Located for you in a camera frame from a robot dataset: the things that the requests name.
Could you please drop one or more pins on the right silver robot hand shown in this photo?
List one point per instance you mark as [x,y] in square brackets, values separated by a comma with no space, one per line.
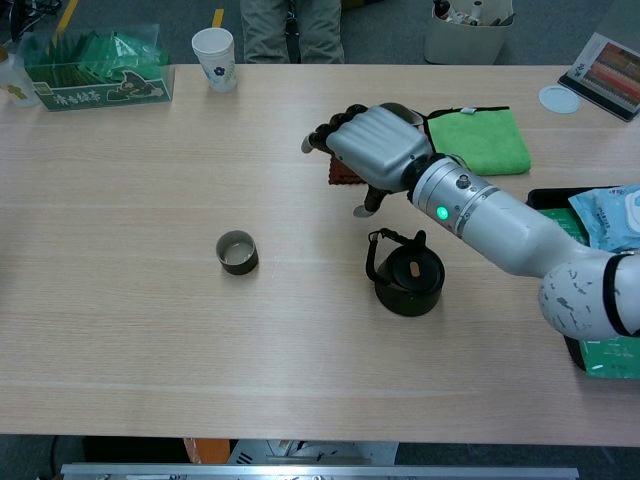
[375,145]

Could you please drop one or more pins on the small dark ceramic teacup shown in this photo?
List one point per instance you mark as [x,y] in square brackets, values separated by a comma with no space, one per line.
[239,265]

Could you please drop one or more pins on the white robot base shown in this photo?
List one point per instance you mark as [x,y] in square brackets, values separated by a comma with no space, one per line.
[310,450]

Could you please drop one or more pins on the brown tea cloth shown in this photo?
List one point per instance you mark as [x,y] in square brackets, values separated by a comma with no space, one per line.
[342,175]

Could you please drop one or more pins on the dark ceramic pitcher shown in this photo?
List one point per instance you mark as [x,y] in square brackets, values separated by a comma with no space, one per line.
[411,115]

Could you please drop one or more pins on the green microfiber cloth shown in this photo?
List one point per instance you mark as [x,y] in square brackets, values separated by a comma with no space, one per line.
[480,140]

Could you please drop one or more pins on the beige storage bin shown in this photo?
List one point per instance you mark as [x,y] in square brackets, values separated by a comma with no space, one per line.
[465,42]

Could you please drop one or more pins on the person in khaki trousers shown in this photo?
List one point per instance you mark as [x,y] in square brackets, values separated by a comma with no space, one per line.
[265,35]

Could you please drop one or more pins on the white paper cup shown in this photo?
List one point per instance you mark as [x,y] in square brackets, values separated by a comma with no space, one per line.
[217,65]

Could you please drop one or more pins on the black plastic tray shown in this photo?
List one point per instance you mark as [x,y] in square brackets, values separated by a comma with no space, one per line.
[550,197]

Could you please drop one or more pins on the white round disc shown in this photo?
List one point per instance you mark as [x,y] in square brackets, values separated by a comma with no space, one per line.
[559,99]

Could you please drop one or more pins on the green tea packet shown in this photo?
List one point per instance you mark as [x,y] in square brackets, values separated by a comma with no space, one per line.
[565,222]
[610,357]

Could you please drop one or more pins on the colourful boxed book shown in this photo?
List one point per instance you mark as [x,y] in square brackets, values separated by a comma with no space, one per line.
[607,75]

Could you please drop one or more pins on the blue wet wipes pack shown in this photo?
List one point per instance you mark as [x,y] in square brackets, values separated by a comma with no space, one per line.
[610,220]

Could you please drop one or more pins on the clear green tea box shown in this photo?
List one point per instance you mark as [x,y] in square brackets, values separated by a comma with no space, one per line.
[100,95]

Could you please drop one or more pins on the orange object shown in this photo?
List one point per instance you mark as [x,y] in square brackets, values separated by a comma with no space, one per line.
[205,450]

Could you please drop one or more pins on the aluminium profile rail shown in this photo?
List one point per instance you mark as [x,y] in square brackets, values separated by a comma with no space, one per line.
[320,472]

